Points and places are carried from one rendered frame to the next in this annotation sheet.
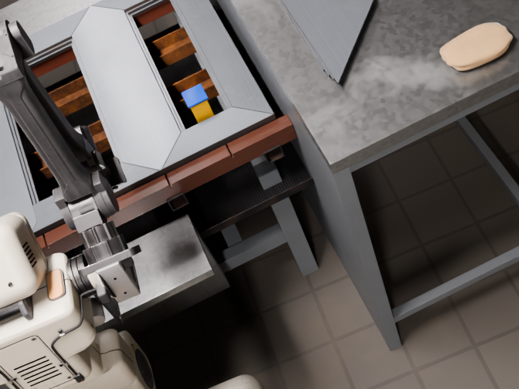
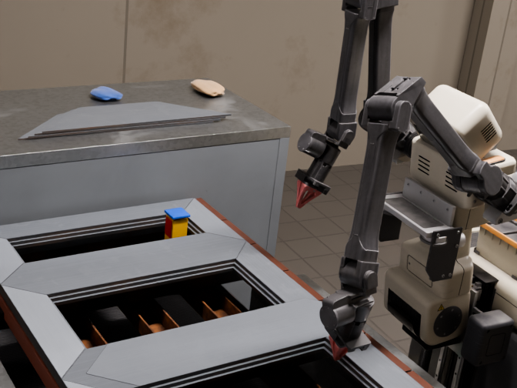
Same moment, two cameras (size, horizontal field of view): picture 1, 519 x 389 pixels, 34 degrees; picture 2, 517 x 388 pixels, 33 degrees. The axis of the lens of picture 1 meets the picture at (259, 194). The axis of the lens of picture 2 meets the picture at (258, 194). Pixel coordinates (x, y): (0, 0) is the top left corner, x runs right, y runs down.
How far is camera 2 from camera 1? 3.55 m
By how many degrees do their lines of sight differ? 89
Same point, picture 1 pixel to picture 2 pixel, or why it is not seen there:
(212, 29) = (84, 219)
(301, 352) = not seen: outside the picture
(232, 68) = (138, 211)
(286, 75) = (214, 132)
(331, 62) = (212, 114)
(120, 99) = (158, 261)
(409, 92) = (235, 106)
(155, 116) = (185, 243)
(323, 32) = (183, 114)
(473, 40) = (208, 83)
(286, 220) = not seen: hidden behind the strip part
